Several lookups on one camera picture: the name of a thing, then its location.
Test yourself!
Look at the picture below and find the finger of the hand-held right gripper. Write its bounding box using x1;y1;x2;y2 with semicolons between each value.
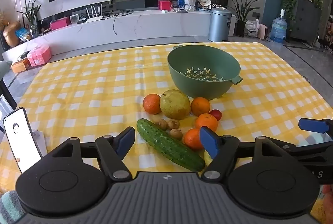
271;141;333;162
298;117;333;140

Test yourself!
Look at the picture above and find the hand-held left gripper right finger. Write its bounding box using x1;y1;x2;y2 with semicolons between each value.
200;126;290;181

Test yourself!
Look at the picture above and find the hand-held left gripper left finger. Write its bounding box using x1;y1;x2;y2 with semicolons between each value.
47;126;136;181

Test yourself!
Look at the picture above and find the yellow lemon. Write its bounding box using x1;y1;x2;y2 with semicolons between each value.
159;89;191;120
204;150;214;167

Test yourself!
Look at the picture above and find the orange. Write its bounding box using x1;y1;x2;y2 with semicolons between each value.
183;128;205;151
191;97;211;117
195;113;218;133
143;93;162;115

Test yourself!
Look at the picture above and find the red tomato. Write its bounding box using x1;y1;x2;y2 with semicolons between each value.
209;109;222;122

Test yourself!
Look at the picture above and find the green cucumber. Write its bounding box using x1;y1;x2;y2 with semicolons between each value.
136;118;206;172

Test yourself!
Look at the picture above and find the green colander bowl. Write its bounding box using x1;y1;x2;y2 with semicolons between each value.
167;44;244;100

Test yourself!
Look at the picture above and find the yellow checkered tablecloth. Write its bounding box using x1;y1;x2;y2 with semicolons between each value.
0;41;333;224

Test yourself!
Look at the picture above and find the white phone stand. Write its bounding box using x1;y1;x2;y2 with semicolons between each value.
31;130;48;157

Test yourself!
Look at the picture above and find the blue water jug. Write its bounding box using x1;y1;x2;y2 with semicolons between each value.
269;9;288;44

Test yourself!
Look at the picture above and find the grey drawer cabinet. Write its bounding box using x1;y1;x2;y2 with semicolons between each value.
289;0;324;47

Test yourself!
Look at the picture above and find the small pink heater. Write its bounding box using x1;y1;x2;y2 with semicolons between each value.
257;25;270;40

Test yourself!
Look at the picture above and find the white smartphone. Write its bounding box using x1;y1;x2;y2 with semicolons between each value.
2;107;43;173

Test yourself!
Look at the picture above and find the white plastic bag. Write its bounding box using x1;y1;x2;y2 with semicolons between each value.
245;20;260;37

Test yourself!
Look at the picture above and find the grey-blue pedal trash can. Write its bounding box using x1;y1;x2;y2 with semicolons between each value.
208;7;232;42

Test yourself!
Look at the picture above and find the white marble television console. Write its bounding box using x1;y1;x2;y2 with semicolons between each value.
2;9;237;58

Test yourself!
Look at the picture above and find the long-leaf potted plant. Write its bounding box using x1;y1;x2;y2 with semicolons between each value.
223;0;266;37

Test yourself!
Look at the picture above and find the large pink storage box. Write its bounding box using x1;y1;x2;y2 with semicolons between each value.
32;46;52;65

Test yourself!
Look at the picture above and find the small pink storage box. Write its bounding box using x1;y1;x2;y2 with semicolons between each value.
27;52;39;67

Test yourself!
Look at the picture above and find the white router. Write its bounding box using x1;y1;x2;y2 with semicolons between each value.
86;5;103;24

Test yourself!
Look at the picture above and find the orange cardboard box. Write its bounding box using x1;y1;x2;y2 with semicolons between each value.
10;59;31;73

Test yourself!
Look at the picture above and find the teal patterned cloth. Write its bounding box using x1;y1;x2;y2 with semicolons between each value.
0;189;25;224

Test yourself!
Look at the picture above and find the flat magenta box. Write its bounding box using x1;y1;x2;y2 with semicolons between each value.
49;17;71;30

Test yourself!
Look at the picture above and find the pale green chair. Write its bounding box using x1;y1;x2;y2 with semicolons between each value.
0;60;13;79

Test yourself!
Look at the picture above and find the red gift box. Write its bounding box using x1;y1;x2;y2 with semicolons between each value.
158;0;172;11

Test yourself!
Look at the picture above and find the blue snack bag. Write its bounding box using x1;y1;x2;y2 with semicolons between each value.
15;27;33;41

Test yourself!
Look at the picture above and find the golden round vase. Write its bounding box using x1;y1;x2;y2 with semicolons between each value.
3;20;21;47

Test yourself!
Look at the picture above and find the green plant in glass vase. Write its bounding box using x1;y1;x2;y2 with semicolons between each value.
17;0;44;38

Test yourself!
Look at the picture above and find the dried flower bunch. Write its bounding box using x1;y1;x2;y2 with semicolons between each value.
0;12;8;32

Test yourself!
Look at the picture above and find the black hanging cable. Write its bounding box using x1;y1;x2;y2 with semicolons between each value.
112;12;136;36

